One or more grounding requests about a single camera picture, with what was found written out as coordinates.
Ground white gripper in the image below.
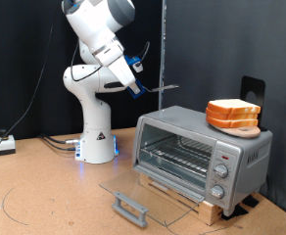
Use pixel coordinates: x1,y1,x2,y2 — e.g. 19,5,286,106
107,54,142,96

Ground silver oven knob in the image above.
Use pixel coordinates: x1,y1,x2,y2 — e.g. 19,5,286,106
209,184,225,200
214,164,230,179

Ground silver toaster oven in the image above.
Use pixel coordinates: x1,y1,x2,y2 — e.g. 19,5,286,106
131,105,274,217

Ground aluminium vertical pole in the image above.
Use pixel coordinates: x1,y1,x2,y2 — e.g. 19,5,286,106
158,0,167,111

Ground grey backdrop curtain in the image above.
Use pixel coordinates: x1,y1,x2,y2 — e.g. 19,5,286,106
164,0,286,221

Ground round wooden plate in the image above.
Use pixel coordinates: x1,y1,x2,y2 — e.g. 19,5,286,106
214,125,262,139

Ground black metal bookend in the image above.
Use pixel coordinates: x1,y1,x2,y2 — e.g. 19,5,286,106
239,75,268,132

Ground black backdrop curtain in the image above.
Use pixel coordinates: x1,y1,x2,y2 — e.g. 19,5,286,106
0,0,166,142

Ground emergency stop button box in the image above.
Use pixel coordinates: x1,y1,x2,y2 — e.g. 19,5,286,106
0,128,17,157

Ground slotted wooden riser block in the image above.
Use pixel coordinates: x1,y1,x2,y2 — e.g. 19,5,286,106
139,172,223,226

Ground black foam pad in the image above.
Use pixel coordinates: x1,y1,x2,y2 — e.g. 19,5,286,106
220,204,249,221
242,195,261,209

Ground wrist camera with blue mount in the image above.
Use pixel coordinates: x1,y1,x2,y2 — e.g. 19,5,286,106
123,54,145,74

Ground wire oven rack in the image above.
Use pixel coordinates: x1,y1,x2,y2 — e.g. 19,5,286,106
139,134,214,179

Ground robot base cables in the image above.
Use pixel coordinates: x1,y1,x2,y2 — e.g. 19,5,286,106
38,132,82,152

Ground long black cable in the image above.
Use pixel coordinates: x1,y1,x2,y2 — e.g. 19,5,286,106
0,3,63,169

